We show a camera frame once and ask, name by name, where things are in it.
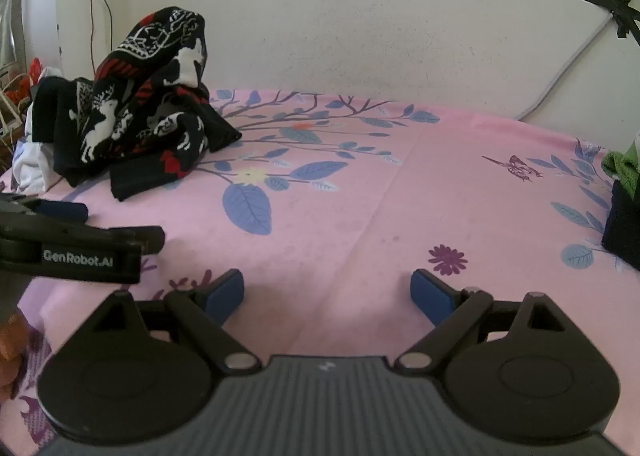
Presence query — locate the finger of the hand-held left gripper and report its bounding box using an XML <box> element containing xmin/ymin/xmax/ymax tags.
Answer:
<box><xmin>91</xmin><ymin>225</ymin><xmax>166</xmax><ymax>255</ymax></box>
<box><xmin>31</xmin><ymin>200</ymin><xmax>90</xmax><ymax>224</ymax></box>

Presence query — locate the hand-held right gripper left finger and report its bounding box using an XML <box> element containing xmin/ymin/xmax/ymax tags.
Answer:
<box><xmin>90</xmin><ymin>269</ymin><xmax>262</xmax><ymax>377</ymax></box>

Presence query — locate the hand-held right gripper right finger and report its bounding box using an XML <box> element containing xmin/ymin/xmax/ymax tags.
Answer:
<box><xmin>394</xmin><ymin>270</ymin><xmax>566</xmax><ymax>377</ymax></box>

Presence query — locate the black red white patterned sweater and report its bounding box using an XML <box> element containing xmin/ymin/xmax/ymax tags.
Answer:
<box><xmin>52</xmin><ymin>6</ymin><xmax>243</xmax><ymax>203</ymax></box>

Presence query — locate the white clothes pile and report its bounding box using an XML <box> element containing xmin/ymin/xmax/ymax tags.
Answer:
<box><xmin>11</xmin><ymin>101</ymin><xmax>63</xmax><ymax>196</ymax></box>

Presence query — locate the folded black clothes stack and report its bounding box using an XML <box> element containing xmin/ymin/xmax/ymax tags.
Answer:
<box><xmin>601</xmin><ymin>178</ymin><xmax>640</xmax><ymax>273</ymax></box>

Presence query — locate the person's left hand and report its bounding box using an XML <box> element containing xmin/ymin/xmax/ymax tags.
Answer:
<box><xmin>0</xmin><ymin>310</ymin><xmax>30</xmax><ymax>403</ymax></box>

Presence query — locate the pink floral bed sheet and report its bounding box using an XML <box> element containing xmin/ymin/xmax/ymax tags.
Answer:
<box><xmin>0</xmin><ymin>88</ymin><xmax>640</xmax><ymax>449</ymax></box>

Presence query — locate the black garment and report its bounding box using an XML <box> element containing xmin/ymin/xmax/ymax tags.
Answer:
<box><xmin>30</xmin><ymin>76</ymin><xmax>81</xmax><ymax>144</ymax></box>

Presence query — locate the orange red cloth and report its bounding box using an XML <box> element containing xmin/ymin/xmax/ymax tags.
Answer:
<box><xmin>4</xmin><ymin>58</ymin><xmax>42</xmax><ymax>104</ymax></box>

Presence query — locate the grey curtain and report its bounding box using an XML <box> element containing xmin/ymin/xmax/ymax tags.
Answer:
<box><xmin>0</xmin><ymin>0</ymin><xmax>28</xmax><ymax>68</ymax></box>

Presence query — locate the green cloth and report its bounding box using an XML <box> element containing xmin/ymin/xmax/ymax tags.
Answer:
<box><xmin>601</xmin><ymin>142</ymin><xmax>640</xmax><ymax>183</ymax></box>

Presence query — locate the black tape cross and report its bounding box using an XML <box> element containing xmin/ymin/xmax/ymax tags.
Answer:
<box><xmin>574</xmin><ymin>0</ymin><xmax>640</xmax><ymax>45</ymax></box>

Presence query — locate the white wire rack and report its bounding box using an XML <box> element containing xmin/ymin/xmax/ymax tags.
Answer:
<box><xmin>0</xmin><ymin>67</ymin><xmax>27</xmax><ymax>147</ymax></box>

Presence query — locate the grey wall cable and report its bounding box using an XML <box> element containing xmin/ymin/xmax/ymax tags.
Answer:
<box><xmin>515</xmin><ymin>16</ymin><xmax>617</xmax><ymax>122</ymax></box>

